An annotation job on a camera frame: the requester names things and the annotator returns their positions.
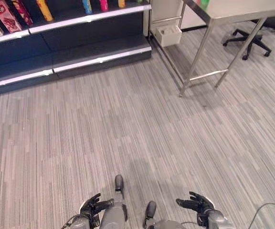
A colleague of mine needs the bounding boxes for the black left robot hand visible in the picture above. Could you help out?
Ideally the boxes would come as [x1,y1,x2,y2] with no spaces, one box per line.
[79,193,115,218]

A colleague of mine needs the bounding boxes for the silver left robot leg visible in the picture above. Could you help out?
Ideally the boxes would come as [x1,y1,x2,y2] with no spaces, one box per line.
[98,174,128,229]

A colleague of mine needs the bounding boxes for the stainless steel table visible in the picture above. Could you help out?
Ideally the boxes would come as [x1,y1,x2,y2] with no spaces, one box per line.
[149,0,275,97]

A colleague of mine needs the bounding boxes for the yellow orange snack tube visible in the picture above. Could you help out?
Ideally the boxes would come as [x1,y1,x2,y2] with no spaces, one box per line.
[36,0,54,22]

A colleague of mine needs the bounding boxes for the grey floor cable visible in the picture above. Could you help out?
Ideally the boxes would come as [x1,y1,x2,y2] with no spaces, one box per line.
[248,202,275,229]

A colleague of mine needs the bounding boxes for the black office chair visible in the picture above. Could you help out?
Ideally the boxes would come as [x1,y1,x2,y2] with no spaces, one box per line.
[222,11,275,61]

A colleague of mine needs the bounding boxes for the dark store shelf unit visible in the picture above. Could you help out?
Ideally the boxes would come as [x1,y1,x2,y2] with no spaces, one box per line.
[0,0,152,99]

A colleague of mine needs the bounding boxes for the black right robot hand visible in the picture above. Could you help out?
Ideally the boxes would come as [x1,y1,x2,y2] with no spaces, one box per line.
[176,191,216,215]

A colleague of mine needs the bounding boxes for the magenta yellow snack box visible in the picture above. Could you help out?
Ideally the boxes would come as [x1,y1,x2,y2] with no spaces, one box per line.
[12,0,34,26]

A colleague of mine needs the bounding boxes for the white open box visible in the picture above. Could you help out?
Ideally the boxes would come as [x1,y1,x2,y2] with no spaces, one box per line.
[155,24,183,47]

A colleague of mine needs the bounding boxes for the silver right robot leg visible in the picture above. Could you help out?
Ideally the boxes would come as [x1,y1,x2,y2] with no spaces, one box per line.
[142,200,187,229]

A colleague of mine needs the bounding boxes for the silver robot leg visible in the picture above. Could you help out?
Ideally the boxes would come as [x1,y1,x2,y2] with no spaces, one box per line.
[142,200,187,229]
[98,174,128,229]

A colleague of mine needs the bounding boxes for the pink snack box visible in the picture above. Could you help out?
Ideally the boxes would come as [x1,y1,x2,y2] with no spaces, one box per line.
[0,0,23,33]

